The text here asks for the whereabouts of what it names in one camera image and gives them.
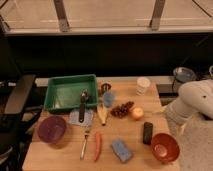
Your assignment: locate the black chair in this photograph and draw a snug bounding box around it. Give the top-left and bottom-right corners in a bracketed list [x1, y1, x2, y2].
[0, 75, 42, 171]

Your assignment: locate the orange-red bowl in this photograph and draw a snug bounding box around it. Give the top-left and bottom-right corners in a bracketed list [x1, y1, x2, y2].
[151, 133, 180, 163]

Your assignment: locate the orange carrot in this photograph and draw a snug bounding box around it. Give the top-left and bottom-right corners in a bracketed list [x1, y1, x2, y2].
[94, 132, 102, 161]

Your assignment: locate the light blue cup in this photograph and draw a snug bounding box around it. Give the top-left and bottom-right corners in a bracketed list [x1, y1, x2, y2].
[103, 92, 115, 107]

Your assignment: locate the bunch of dark grapes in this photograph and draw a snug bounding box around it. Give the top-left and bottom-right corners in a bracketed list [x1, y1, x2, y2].
[110, 101, 134, 118]

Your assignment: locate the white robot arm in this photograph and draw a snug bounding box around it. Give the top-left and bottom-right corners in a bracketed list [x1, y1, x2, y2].
[165, 79, 213, 125]

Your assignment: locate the blue sponge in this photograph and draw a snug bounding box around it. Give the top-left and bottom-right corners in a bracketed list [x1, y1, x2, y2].
[111, 139, 133, 163]

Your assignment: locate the purple bowl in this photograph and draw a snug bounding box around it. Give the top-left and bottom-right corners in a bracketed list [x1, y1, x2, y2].
[37, 116, 67, 144]

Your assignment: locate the glass bowl in background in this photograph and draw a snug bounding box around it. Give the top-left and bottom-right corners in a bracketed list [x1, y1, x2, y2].
[173, 67, 197, 83]

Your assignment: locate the silver fork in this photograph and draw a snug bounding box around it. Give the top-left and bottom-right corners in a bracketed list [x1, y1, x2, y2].
[80, 126, 91, 160]

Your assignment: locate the black handled ice cream scoop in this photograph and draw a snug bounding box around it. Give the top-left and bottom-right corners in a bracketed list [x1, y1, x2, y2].
[79, 90, 89, 123]

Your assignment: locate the green plastic tray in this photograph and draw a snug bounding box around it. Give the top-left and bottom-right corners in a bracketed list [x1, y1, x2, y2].
[44, 74, 98, 113]

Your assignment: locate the grey blue cloth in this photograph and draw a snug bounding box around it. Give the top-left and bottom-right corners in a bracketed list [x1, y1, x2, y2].
[69, 109, 94, 127]

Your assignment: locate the black rectangular block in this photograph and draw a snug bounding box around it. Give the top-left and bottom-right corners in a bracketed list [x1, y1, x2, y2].
[143, 122, 153, 145]

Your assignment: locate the banana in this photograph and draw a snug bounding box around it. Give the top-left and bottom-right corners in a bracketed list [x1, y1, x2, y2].
[97, 104, 108, 126]

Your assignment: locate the white cup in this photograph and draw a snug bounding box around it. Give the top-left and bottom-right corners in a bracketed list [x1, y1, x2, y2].
[136, 77, 151, 94]

